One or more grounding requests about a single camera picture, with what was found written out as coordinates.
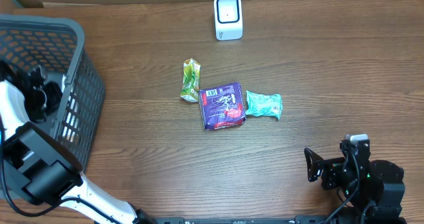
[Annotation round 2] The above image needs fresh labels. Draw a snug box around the teal snack packet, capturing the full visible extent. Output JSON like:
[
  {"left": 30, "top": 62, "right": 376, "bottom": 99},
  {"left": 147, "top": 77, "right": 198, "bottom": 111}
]
[{"left": 245, "top": 91, "right": 283, "bottom": 121}]

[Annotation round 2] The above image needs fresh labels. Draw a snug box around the purple Carefree pad pack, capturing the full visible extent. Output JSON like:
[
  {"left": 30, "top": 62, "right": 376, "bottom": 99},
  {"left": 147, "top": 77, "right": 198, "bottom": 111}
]
[{"left": 199, "top": 82, "right": 246, "bottom": 130}]

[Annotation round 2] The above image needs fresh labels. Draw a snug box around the green and yellow juice carton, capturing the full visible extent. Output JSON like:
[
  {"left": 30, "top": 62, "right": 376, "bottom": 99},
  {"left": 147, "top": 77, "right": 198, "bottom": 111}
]
[{"left": 180, "top": 58, "right": 201, "bottom": 103}]

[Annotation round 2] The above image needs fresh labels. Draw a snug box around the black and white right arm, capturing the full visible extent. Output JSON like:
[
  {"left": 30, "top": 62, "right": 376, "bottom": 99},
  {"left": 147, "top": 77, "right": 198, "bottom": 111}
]
[{"left": 304, "top": 135, "right": 405, "bottom": 223}]

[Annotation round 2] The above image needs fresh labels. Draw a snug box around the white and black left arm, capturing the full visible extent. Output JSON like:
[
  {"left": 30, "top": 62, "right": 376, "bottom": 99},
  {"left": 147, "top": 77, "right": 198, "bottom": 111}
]
[{"left": 1, "top": 62, "right": 155, "bottom": 223}]

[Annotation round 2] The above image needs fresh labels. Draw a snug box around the white barcode scanner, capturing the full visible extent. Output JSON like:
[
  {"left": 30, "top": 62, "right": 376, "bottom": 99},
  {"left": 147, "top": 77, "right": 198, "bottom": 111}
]
[{"left": 213, "top": 0, "right": 243, "bottom": 40}]

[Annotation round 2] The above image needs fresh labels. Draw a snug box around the grey plastic mesh basket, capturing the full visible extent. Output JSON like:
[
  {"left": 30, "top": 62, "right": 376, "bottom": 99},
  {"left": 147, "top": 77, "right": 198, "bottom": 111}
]
[{"left": 1, "top": 14, "right": 105, "bottom": 166}]

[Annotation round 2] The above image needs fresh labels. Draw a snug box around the black rail at table edge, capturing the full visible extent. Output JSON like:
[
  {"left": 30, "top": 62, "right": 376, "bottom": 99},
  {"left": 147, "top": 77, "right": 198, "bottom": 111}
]
[{"left": 154, "top": 215, "right": 327, "bottom": 224}]

